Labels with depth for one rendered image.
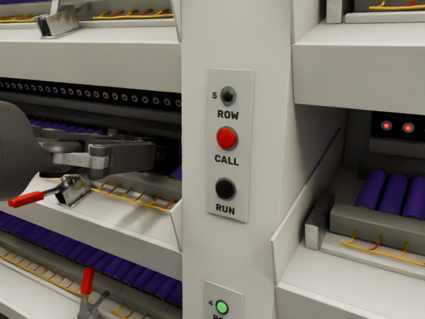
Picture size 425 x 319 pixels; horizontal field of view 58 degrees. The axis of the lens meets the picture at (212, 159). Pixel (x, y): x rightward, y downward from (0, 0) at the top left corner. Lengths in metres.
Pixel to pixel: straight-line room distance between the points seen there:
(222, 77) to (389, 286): 0.21
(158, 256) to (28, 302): 0.31
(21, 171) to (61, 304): 0.38
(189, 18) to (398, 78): 0.16
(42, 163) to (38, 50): 0.19
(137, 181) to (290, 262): 0.20
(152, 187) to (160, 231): 0.06
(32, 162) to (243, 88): 0.16
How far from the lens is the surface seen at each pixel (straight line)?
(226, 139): 0.31
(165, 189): 0.43
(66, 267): 0.66
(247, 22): 0.30
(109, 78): 0.40
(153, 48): 0.35
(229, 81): 0.30
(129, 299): 0.57
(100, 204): 0.48
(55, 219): 0.52
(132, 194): 0.46
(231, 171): 0.32
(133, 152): 0.35
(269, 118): 0.29
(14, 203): 0.45
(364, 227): 0.37
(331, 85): 0.29
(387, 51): 0.27
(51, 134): 0.33
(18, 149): 0.30
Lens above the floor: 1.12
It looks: 16 degrees down
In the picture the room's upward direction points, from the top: 1 degrees clockwise
